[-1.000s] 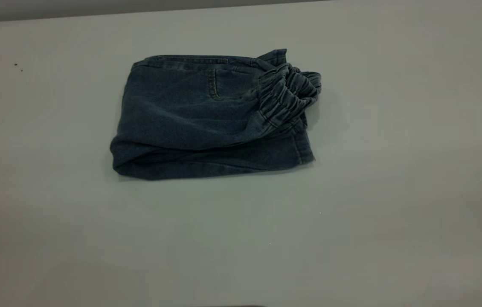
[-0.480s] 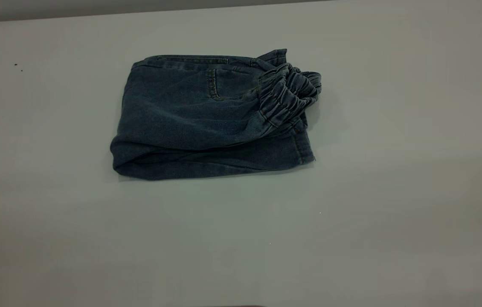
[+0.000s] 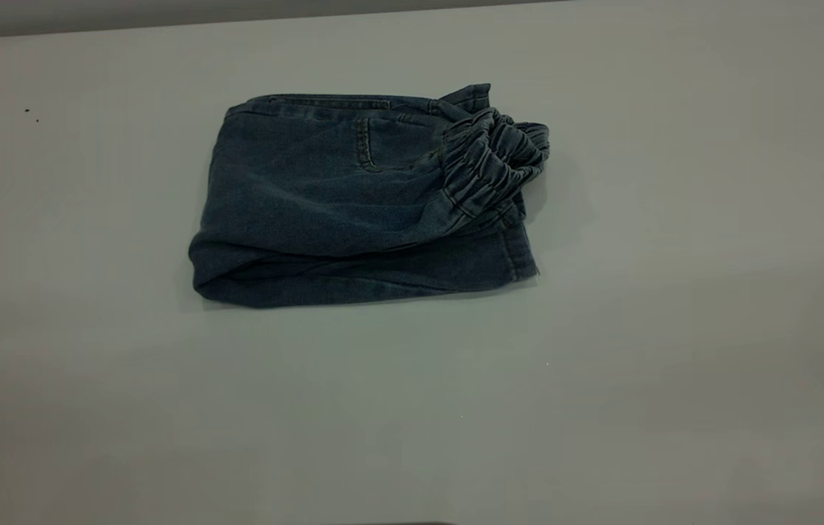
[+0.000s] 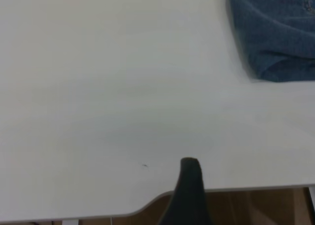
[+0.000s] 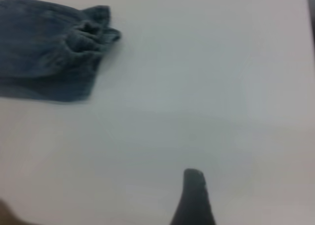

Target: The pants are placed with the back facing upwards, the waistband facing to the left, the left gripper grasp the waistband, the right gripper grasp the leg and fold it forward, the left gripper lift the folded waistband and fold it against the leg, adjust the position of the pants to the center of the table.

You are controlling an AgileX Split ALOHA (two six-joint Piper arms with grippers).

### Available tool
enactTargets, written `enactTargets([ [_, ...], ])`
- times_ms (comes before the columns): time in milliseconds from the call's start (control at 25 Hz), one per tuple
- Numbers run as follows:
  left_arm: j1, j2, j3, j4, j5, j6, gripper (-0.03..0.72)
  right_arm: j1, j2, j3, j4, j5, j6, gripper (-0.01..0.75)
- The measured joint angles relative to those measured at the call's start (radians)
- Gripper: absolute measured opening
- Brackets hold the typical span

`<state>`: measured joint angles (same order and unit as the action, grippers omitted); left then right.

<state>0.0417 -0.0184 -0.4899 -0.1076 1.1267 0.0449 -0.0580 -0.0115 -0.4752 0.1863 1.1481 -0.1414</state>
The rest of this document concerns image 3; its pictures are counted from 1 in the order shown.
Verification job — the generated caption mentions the blue denim jeans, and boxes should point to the blue denim jeans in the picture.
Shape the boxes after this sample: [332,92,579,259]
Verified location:
[187,82,551,309]

